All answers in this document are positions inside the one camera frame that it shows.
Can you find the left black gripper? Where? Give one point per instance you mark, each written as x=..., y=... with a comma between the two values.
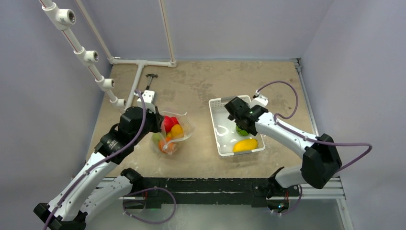
x=157, y=119

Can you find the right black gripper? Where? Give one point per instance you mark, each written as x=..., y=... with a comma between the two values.
x=238, y=119

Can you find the green watermelon toy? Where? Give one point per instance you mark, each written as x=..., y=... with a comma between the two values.
x=241, y=132

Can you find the green pear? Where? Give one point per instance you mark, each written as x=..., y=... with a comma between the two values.
x=157, y=137

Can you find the red dark apple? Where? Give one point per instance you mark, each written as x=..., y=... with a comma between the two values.
x=175, y=120

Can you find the clear zip top bag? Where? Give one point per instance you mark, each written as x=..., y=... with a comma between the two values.
x=186, y=125

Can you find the yellow pear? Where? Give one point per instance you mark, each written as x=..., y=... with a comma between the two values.
x=177, y=132

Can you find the orange fruit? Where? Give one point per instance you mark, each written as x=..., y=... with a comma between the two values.
x=167, y=147

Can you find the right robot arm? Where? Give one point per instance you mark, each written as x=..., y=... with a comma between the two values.
x=320, y=158

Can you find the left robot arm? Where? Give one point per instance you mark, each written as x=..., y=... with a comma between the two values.
x=80, y=202

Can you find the white plastic basket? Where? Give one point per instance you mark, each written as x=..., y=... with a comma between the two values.
x=225, y=130

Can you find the yellow mango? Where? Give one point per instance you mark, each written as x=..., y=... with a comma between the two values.
x=245, y=145

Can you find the small black hammer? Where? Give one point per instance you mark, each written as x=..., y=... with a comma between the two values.
x=150, y=76

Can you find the black base bar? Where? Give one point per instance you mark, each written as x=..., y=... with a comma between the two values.
x=256, y=192

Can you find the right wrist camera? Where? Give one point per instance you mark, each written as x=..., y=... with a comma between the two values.
x=259, y=99

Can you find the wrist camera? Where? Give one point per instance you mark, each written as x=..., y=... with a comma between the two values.
x=259, y=99
x=149, y=99

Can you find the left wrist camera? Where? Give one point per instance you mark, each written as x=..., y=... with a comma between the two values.
x=149, y=99

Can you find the white pvc pipe frame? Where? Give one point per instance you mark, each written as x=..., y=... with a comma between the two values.
x=63, y=19

